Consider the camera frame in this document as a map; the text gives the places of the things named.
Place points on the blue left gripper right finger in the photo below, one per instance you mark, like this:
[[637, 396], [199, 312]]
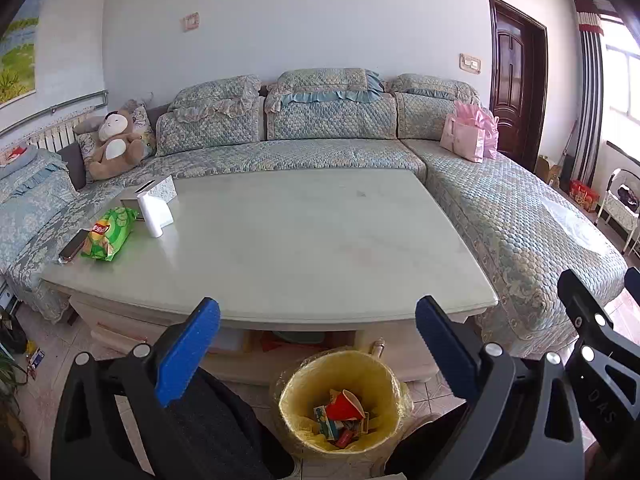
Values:
[[454, 347]]

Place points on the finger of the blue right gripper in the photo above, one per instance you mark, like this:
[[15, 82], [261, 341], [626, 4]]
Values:
[[632, 283]]

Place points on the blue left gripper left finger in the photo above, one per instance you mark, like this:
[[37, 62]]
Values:
[[181, 348]]

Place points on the red paper cup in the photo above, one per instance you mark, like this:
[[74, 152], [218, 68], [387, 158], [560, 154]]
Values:
[[344, 405]]

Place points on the red gold cigarette pack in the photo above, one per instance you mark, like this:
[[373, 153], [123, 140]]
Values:
[[349, 431]]

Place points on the blue bear medicine box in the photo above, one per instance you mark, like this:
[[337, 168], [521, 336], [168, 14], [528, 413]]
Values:
[[331, 429]]

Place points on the yellow lined trash bin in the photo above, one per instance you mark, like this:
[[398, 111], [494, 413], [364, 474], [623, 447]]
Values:
[[385, 400]]

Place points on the white folding chair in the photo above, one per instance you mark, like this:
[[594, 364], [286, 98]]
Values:
[[620, 202]]

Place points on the floral quilted sofa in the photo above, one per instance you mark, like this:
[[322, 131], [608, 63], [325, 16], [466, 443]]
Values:
[[329, 119]]

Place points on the green chips bag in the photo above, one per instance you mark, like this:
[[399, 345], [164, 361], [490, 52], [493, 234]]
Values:
[[109, 234]]

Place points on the white tissue roll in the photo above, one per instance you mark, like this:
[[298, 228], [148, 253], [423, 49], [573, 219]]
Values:
[[156, 215]]

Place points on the black smartphone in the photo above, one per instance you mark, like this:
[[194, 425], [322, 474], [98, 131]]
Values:
[[71, 249]]

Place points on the glittery tissue box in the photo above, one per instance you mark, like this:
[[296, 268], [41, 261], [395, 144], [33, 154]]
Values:
[[162, 188]]

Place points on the green potted plant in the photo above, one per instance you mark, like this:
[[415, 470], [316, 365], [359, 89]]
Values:
[[12, 377]]

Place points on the brown plush monkey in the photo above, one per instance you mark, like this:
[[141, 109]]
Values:
[[119, 148]]

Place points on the pink gift bag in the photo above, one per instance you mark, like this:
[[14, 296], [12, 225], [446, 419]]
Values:
[[471, 132]]

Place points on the striped window curtain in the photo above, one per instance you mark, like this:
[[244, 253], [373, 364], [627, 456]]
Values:
[[588, 141]]

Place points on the white radiator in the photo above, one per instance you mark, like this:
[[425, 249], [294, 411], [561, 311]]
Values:
[[57, 136]]

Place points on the dark wooden door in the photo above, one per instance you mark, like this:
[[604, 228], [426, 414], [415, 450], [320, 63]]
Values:
[[519, 78]]

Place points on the wall socket plate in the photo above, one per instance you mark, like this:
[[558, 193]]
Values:
[[470, 64]]

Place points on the wall switch plate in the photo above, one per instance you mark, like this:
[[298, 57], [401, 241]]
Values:
[[191, 22]]

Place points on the landscape wall painting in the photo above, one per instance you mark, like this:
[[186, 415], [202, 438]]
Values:
[[18, 58]]

